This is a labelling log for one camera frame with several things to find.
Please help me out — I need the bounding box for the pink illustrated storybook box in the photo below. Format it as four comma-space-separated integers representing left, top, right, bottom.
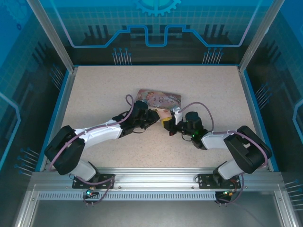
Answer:
136, 88, 183, 119

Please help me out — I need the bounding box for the blue table edge strip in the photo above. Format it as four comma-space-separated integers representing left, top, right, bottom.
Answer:
35, 70, 72, 172
243, 70, 280, 173

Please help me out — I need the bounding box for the long aluminium base rail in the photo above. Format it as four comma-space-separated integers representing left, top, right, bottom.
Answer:
32, 167, 284, 192

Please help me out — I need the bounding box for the aluminium table side rail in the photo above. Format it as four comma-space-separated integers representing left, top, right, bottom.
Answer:
237, 66, 271, 172
42, 66, 79, 172

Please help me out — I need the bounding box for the slotted grey cable duct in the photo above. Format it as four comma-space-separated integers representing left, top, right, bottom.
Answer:
37, 191, 220, 201

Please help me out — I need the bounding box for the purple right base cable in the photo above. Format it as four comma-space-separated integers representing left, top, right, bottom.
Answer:
215, 171, 246, 207

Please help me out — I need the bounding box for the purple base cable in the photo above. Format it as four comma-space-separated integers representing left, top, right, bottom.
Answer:
215, 171, 246, 207
78, 176, 116, 207

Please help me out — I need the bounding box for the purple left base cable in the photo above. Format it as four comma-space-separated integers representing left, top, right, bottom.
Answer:
78, 176, 116, 207

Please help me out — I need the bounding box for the aluminium frame post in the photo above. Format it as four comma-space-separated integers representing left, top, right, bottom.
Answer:
26, 0, 79, 73
237, 0, 286, 73

